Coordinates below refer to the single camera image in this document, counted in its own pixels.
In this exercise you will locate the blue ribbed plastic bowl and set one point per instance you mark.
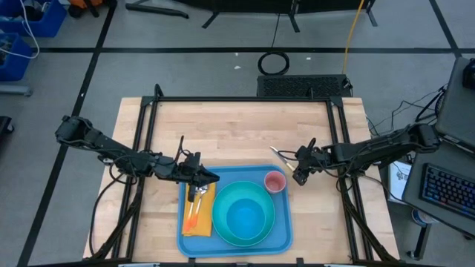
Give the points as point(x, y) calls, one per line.
point(245, 219)

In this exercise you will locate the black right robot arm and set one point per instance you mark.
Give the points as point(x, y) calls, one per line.
point(382, 148)

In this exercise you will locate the black perforated computer case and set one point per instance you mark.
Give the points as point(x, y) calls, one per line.
point(304, 86)

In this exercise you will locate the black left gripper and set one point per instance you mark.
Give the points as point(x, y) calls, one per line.
point(182, 171)

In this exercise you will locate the black floor stand foot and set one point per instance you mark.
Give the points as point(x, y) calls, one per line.
point(156, 10)

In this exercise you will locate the blue storage bin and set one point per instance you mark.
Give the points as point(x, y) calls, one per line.
point(52, 22)
point(16, 63)

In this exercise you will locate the blue plastic tray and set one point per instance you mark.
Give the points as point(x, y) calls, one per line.
point(282, 230)

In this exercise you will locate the orange and black object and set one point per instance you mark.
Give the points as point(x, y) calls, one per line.
point(85, 3)

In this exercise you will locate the grey metal bar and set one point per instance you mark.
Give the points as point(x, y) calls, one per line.
point(15, 90)

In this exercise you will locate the pink plastic cup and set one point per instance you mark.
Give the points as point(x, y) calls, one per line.
point(275, 182)

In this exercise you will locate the black desk leg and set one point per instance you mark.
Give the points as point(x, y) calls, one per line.
point(421, 241)

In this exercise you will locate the black backlit keyboard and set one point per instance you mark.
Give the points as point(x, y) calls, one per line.
point(445, 189)

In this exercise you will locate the black partition screen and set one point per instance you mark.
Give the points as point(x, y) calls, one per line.
point(259, 4)

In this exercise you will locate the yellow cloth napkin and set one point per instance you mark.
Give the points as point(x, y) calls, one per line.
point(206, 222)

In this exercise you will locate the white printed paper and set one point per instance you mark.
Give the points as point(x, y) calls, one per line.
point(399, 181)

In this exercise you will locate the white blue round container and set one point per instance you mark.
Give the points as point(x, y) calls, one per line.
point(421, 218)

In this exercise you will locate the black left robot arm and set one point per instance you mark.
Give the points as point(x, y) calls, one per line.
point(111, 148)

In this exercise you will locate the grey desk top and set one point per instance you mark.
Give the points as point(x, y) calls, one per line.
point(456, 111)

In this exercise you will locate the teal plastic plate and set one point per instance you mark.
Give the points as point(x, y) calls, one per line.
point(222, 215)

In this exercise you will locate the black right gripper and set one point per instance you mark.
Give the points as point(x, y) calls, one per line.
point(315, 159)

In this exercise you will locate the grey keyboard tray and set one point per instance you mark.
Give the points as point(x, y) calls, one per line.
point(419, 185)

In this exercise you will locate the black equipment piece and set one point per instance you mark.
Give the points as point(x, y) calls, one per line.
point(4, 130)

